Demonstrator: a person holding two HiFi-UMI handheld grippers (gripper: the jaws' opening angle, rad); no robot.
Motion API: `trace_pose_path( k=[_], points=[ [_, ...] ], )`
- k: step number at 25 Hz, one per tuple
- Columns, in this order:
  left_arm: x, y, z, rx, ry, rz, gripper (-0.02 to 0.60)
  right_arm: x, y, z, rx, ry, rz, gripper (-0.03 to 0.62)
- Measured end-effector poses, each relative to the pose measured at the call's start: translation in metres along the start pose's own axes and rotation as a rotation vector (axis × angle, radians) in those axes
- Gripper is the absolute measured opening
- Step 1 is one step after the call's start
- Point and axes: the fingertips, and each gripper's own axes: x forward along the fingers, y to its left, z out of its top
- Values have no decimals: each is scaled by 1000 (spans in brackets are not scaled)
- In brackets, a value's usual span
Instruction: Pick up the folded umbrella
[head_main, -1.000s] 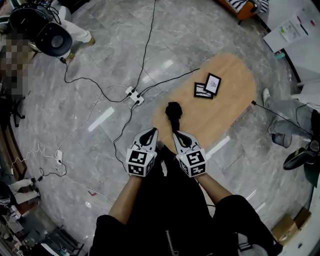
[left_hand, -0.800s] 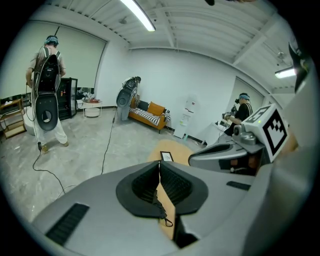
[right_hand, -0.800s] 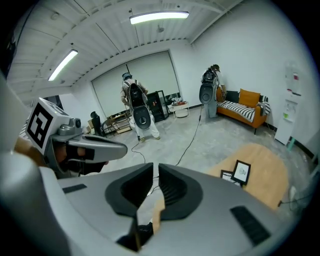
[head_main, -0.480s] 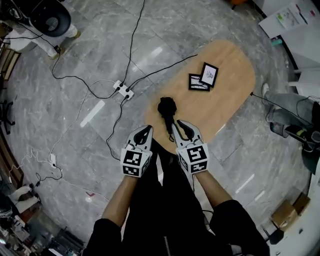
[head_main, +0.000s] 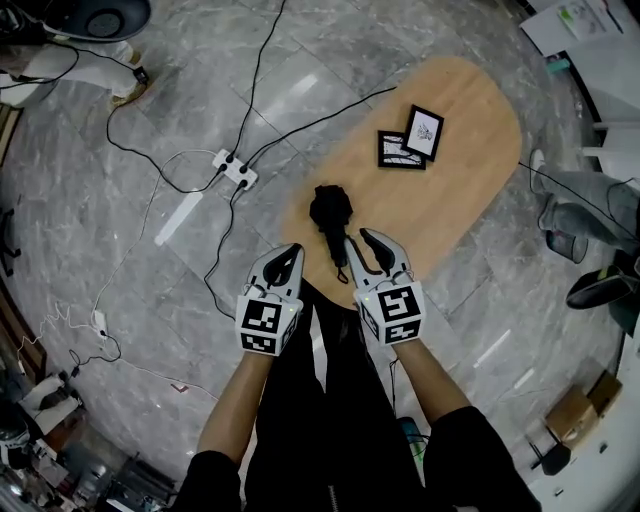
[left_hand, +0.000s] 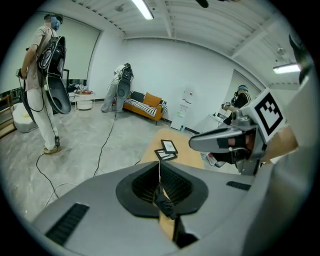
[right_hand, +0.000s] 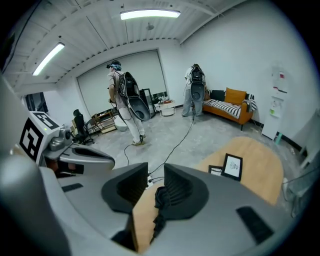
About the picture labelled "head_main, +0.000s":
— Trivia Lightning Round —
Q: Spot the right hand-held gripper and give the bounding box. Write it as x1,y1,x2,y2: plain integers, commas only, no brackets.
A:
343,228,425,346

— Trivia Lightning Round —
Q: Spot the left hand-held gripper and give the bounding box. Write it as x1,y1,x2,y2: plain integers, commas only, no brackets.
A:
234,243,305,357

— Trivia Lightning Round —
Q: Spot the black umbrella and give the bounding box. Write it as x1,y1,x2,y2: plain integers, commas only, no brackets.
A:
308,183,355,285

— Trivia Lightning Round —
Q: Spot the person's left forearm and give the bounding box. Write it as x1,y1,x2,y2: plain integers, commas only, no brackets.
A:
197,349,276,464

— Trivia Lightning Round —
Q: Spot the person's right forearm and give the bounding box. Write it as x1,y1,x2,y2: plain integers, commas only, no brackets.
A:
394,339,474,429

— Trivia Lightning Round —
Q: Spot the oval wooden table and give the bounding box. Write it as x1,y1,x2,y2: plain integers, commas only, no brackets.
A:
279,55,524,314

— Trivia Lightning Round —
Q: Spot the person's black clothing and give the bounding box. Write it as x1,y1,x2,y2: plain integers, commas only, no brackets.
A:
172,277,544,512

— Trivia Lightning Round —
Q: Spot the cardboard box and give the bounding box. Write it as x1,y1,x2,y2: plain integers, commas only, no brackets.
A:
544,370,624,451

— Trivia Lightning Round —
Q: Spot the black router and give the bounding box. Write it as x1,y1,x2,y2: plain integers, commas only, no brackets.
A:
527,433,572,476

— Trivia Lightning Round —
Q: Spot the black office chair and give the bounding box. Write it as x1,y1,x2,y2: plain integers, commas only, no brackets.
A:
0,207,24,276

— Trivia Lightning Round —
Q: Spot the white water dispenser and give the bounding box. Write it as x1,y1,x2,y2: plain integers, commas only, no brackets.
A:
519,0,629,57

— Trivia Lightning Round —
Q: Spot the wooden shelf rack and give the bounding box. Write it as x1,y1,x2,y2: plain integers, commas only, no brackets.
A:
0,104,24,165

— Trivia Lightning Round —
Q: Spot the black power cable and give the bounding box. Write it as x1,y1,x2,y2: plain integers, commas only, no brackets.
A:
243,86,640,241
67,329,123,376
203,180,249,321
107,64,224,194
232,0,287,161

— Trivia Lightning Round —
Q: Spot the black picture frame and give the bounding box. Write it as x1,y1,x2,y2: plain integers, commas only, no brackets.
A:
377,129,428,171
402,103,445,162

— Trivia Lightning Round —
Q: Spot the white power cable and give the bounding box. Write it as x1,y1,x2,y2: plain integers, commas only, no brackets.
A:
92,148,224,321

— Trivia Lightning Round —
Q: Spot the thin white cable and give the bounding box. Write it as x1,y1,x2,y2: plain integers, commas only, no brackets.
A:
17,299,221,401

